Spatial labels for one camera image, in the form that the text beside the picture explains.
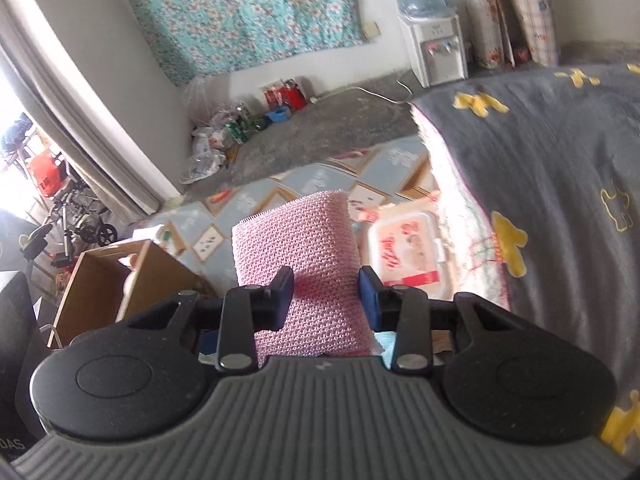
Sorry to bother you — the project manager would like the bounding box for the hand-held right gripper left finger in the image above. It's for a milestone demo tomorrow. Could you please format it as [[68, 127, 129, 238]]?
[[127, 266, 296, 377]]

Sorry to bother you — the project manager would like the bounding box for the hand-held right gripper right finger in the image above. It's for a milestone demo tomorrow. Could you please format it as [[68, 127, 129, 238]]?
[[358, 266, 507, 374]]

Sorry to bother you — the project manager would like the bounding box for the pink knit cloth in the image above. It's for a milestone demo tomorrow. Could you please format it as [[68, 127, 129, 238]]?
[[231, 189, 377, 359]]

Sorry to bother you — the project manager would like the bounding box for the brown cardboard box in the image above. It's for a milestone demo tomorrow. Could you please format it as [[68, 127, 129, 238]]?
[[47, 239, 222, 351]]

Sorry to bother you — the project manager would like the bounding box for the pink white wet wipes pack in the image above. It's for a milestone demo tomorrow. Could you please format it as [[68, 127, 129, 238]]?
[[367, 207, 457, 299]]

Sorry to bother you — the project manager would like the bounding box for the folded wheelchair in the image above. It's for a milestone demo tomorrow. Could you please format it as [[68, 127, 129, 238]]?
[[22, 160, 119, 262]]

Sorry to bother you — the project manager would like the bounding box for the pile of trash bags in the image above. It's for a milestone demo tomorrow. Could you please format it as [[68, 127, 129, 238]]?
[[179, 77, 271, 186]]

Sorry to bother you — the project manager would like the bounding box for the red plastic bag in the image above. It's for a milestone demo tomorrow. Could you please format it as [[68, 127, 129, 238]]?
[[27, 147, 64, 197]]

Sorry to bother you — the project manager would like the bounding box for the red carton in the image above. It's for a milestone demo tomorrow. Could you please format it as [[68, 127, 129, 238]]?
[[261, 79, 308, 111]]

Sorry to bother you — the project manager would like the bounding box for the blue hanging garment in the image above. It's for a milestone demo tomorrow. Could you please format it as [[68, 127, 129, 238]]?
[[0, 112, 32, 157]]

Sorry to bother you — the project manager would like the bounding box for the grey printed blanket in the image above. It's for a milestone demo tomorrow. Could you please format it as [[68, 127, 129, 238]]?
[[409, 62, 640, 466]]

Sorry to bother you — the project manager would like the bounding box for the white water dispenser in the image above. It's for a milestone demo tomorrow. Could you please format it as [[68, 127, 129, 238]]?
[[397, 10, 469, 89]]

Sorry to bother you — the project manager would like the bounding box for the grey white curtain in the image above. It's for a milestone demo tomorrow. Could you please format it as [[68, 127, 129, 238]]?
[[0, 0, 167, 217]]

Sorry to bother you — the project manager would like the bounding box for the teal floral hanging cloth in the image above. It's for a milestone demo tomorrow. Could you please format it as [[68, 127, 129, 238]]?
[[116, 0, 365, 89]]

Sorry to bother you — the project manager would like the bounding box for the floral rolled mat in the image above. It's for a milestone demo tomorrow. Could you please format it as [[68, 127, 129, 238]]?
[[457, 0, 516, 69]]

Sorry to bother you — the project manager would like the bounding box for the checked rolled mat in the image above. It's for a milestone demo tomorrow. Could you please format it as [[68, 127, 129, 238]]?
[[495, 0, 559, 68]]

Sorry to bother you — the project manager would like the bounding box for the white power cable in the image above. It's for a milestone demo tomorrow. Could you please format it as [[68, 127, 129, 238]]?
[[309, 79, 417, 107]]

